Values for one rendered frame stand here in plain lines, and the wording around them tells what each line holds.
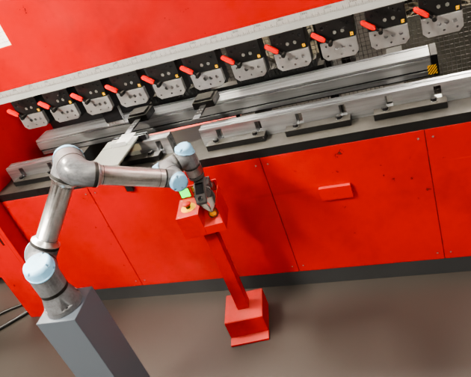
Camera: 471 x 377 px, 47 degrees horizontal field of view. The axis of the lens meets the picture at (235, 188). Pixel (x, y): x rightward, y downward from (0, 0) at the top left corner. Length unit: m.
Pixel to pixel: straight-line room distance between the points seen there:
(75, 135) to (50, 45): 0.73
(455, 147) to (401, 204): 0.37
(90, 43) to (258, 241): 1.27
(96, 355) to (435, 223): 1.61
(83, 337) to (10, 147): 1.55
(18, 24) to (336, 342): 2.10
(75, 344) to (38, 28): 1.42
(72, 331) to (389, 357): 1.36
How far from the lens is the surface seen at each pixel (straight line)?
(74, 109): 2.83
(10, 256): 3.44
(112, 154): 2.72
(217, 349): 2.85
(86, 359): 2.36
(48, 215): 2.21
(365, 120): 2.44
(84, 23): 2.60
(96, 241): 3.18
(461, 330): 2.63
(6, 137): 3.45
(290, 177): 2.53
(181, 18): 2.41
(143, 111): 2.98
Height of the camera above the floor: 2.01
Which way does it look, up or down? 31 degrees down
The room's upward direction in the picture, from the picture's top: 22 degrees counter-clockwise
